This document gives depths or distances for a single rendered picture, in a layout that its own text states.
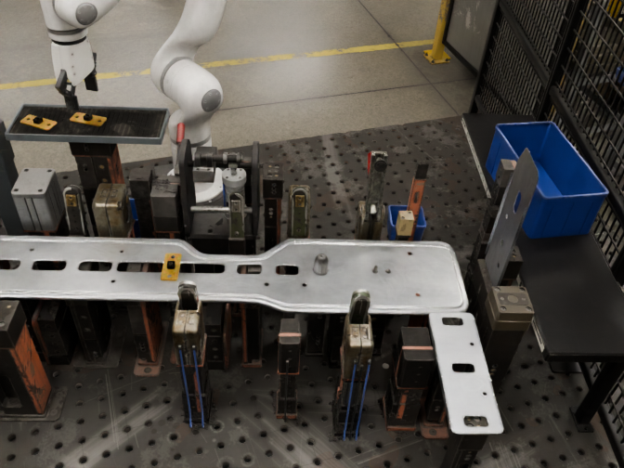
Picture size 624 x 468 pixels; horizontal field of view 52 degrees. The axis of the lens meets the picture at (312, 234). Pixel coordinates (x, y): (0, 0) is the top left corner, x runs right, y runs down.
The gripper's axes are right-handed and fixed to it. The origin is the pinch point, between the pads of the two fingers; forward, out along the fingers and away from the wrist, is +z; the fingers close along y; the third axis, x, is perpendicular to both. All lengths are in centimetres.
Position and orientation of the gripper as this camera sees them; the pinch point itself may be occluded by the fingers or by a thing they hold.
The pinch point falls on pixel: (82, 96)
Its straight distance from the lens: 166.1
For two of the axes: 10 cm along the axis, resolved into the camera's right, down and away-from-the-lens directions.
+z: -0.5, 7.3, 6.8
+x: 9.7, 2.0, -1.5
